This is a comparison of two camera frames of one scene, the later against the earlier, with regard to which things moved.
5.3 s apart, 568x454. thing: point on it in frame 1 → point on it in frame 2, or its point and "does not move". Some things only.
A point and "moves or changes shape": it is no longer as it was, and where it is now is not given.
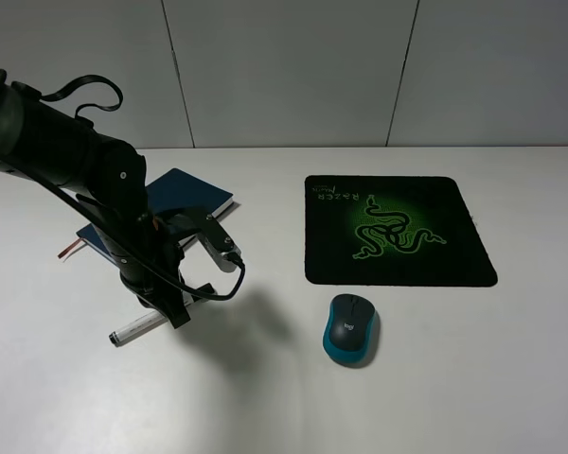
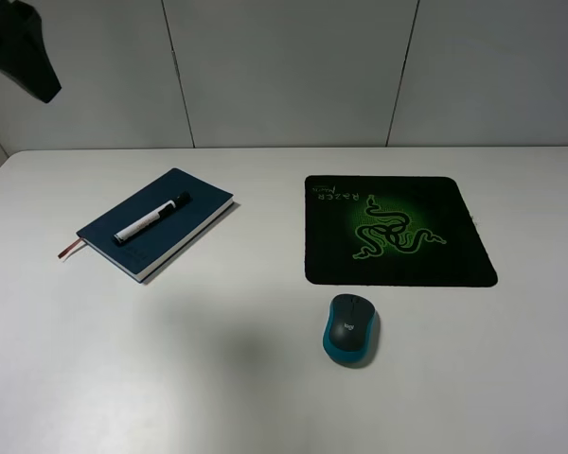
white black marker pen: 142,325 moves or changes shape
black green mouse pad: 393,231 does not move
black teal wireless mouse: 350,330 does not move
